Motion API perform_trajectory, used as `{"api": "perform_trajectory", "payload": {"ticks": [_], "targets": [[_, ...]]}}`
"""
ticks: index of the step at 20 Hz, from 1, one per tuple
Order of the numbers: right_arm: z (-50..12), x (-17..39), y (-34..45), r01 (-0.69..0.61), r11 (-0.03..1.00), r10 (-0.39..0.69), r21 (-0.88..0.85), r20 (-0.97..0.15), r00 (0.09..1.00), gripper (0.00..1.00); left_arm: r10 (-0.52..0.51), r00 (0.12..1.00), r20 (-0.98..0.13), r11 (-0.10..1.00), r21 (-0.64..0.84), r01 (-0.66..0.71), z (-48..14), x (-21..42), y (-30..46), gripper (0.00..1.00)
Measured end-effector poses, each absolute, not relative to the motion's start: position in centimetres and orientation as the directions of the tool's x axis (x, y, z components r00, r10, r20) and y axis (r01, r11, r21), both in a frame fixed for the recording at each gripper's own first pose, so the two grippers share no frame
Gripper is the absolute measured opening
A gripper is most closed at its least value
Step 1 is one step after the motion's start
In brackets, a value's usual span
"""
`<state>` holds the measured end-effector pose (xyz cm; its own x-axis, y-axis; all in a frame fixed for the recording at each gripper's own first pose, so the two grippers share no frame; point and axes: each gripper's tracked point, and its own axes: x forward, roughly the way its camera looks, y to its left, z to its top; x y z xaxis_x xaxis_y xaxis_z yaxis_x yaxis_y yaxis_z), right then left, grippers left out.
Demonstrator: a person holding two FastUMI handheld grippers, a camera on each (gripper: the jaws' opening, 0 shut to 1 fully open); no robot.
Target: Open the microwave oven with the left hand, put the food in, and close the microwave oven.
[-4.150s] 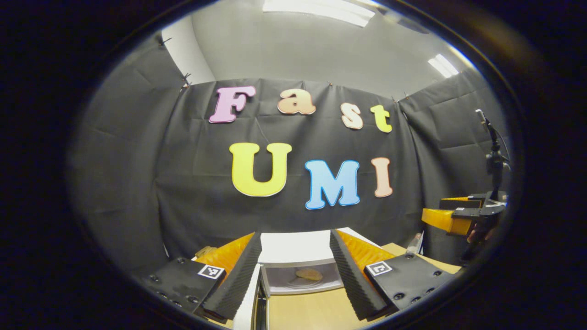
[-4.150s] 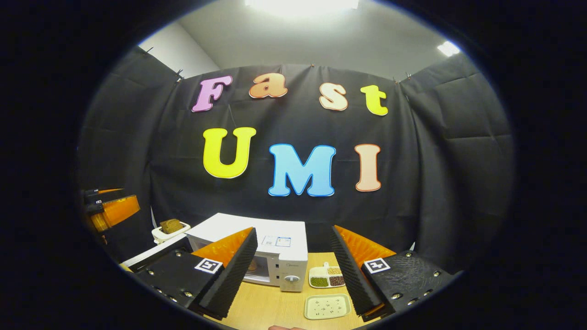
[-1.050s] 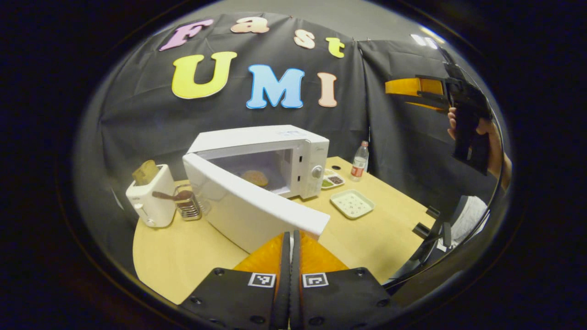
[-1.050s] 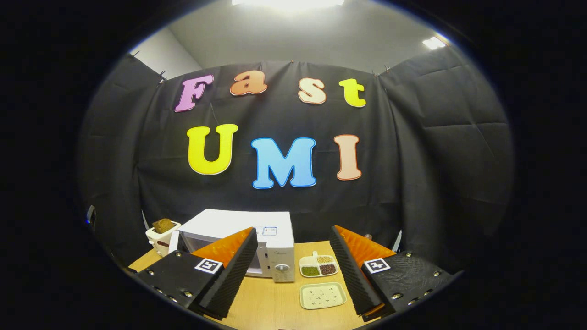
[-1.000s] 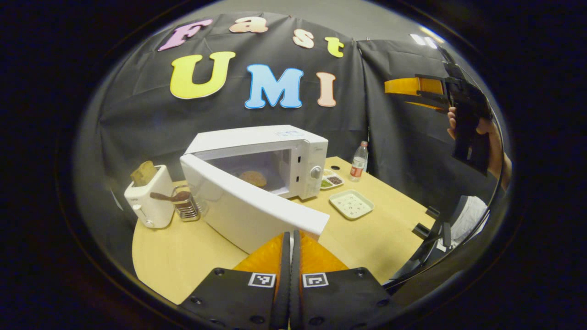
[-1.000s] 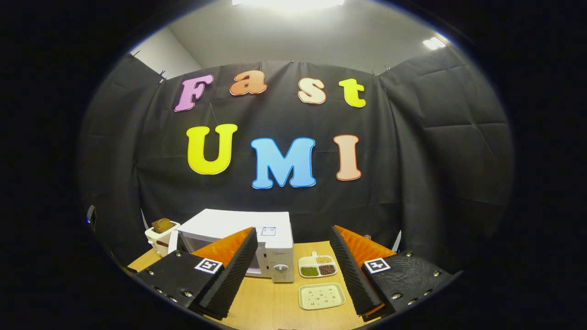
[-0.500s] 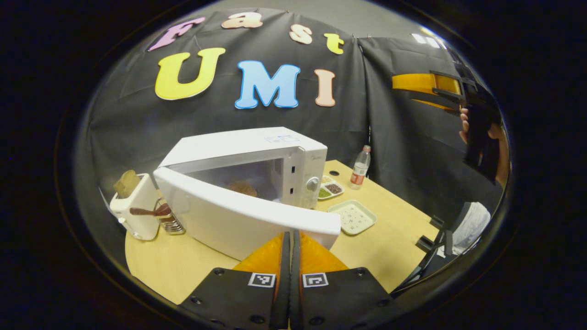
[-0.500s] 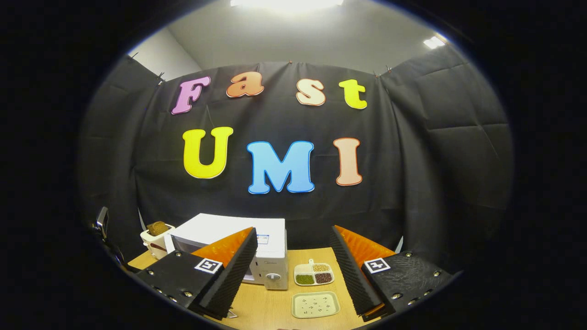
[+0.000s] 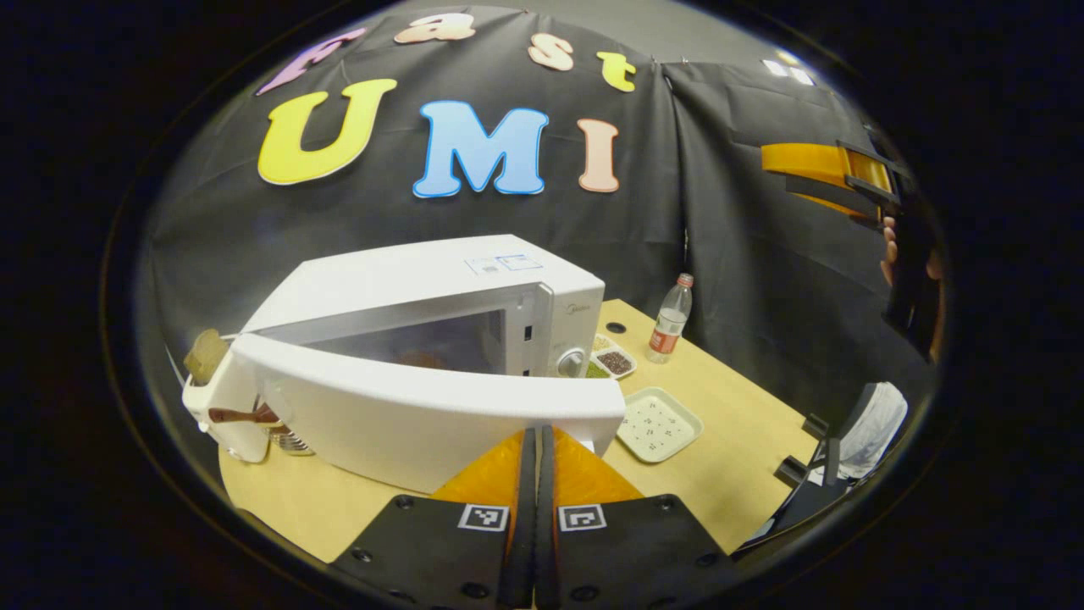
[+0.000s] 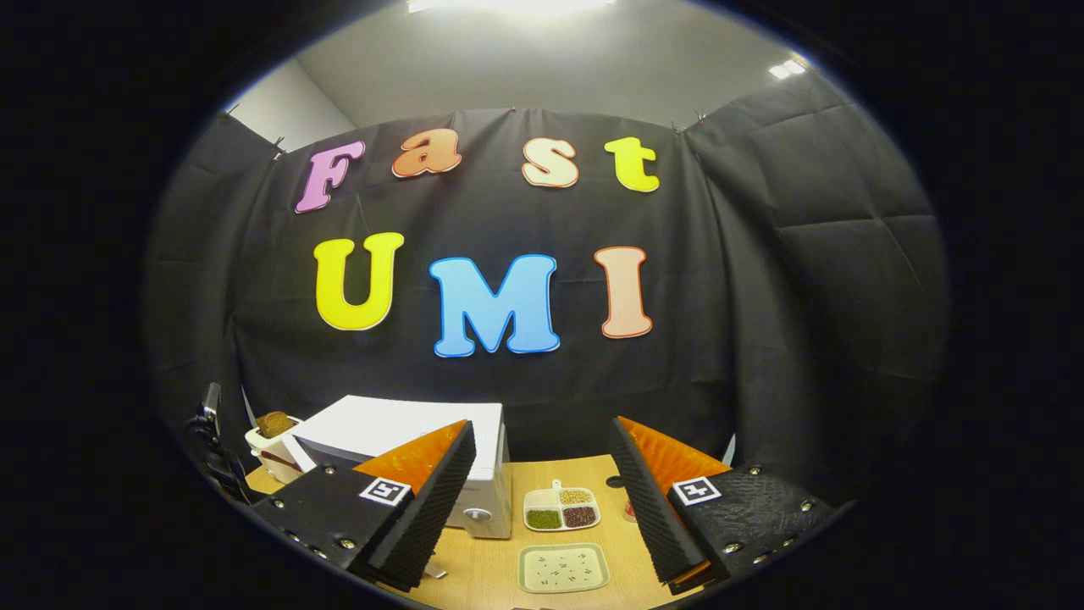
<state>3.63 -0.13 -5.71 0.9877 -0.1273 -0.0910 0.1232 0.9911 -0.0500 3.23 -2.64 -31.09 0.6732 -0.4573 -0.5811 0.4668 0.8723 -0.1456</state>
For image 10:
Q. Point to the brown bread slice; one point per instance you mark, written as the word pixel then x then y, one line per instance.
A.
pixel 275 424

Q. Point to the small ceiling light panel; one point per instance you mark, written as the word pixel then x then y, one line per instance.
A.
pixel 788 69

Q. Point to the white microwave oven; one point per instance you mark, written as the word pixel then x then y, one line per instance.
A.
pixel 381 424

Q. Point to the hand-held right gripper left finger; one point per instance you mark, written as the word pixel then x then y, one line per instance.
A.
pixel 428 517

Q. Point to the white divided bean dish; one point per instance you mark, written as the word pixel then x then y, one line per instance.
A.
pixel 542 496

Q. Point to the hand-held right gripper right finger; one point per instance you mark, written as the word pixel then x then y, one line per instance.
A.
pixel 652 517

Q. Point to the clear plastic water bottle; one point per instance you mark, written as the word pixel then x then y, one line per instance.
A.
pixel 629 511

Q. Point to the white square plate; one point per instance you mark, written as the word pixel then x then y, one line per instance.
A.
pixel 563 568

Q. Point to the long ceiling light panel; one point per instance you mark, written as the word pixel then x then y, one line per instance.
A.
pixel 508 5

